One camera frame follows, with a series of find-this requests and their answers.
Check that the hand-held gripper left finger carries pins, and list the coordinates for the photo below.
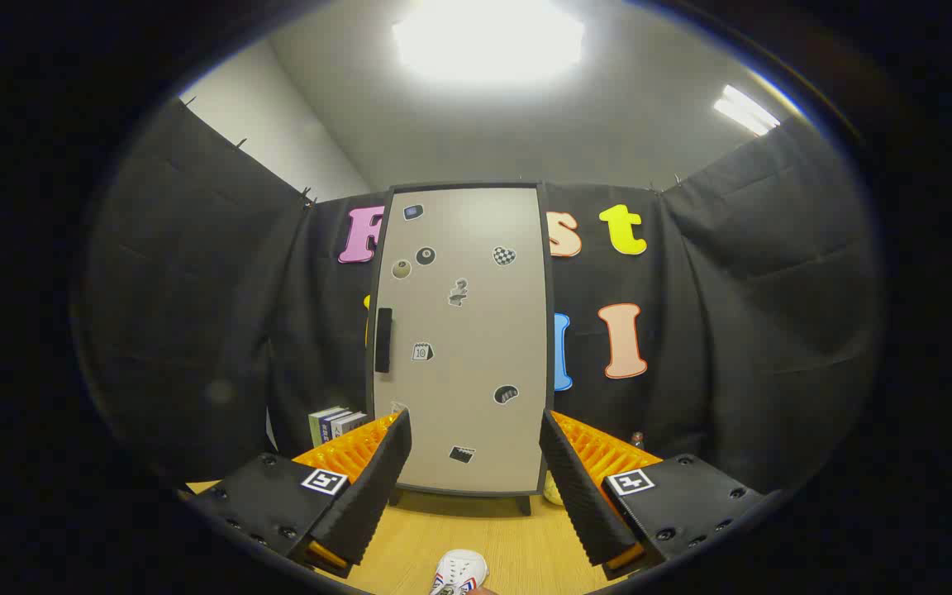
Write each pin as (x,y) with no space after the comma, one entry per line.
(373,487)

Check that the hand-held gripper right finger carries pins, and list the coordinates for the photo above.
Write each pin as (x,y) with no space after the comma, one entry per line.
(579,496)

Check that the white canvas shoe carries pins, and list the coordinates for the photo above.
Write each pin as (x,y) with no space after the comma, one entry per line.
(459,568)

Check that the dark grey shoe cabinet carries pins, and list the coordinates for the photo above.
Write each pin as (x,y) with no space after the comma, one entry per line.
(551,330)

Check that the yellow bumpy toy fruit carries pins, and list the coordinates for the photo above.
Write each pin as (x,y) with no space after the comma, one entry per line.
(552,492)

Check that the dark blue spine book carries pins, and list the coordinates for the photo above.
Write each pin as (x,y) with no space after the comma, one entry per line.
(334,423)

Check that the small red grey bottle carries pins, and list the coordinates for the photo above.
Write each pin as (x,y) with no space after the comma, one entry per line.
(637,441)

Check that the black backdrop cloth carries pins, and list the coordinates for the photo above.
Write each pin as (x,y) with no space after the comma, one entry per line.
(195,314)

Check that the narrow ceiling light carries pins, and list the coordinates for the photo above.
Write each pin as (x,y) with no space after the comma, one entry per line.
(744,110)

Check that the large ceiling light panel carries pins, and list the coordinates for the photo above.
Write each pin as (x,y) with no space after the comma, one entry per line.
(488,37)

